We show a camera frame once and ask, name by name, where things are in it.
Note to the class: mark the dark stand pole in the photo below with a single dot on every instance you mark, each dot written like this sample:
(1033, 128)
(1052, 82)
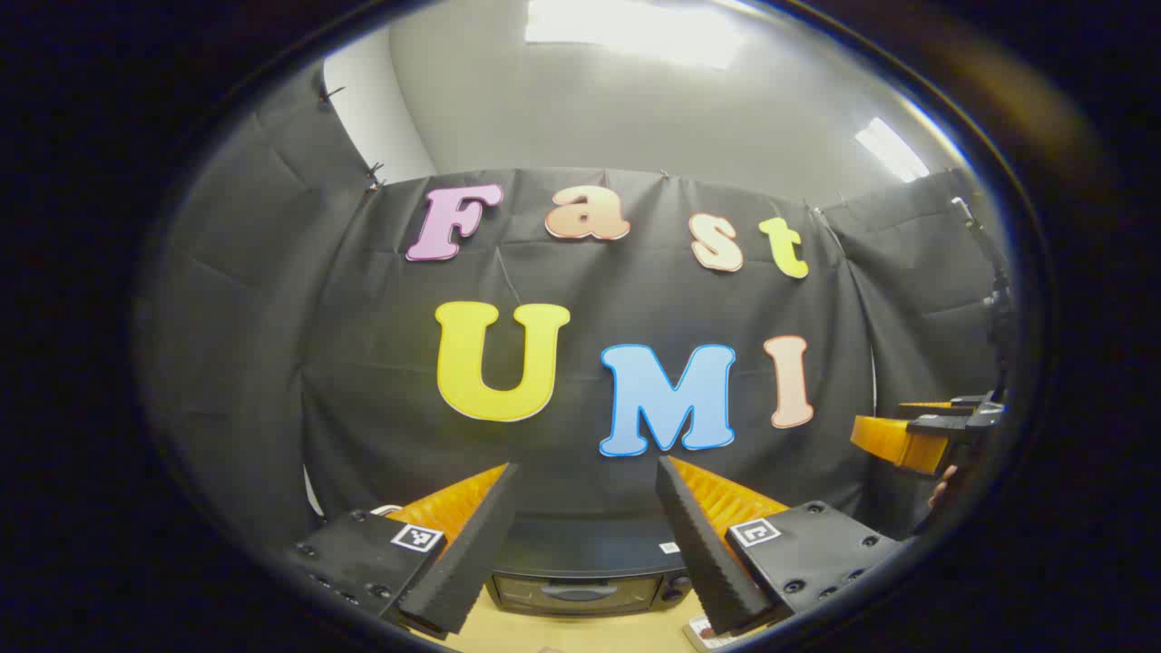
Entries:
(1000, 326)

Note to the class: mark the black electric oven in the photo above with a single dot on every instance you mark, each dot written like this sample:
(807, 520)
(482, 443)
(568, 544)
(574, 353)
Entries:
(580, 562)

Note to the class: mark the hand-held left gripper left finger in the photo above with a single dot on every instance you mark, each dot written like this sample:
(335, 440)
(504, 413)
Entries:
(481, 544)

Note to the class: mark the narrow ceiling light panel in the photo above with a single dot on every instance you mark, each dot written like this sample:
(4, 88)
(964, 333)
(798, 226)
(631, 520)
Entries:
(893, 150)

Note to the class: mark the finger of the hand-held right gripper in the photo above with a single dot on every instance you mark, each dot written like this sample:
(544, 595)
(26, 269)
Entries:
(952, 401)
(893, 442)

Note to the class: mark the black backdrop cloth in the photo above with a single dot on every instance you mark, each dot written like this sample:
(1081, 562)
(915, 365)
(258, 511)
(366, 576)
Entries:
(635, 290)

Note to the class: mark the large ceiling light panel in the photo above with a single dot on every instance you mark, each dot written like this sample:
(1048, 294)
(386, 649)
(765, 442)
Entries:
(635, 32)

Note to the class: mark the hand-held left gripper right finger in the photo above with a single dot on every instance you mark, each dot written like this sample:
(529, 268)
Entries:
(703, 553)

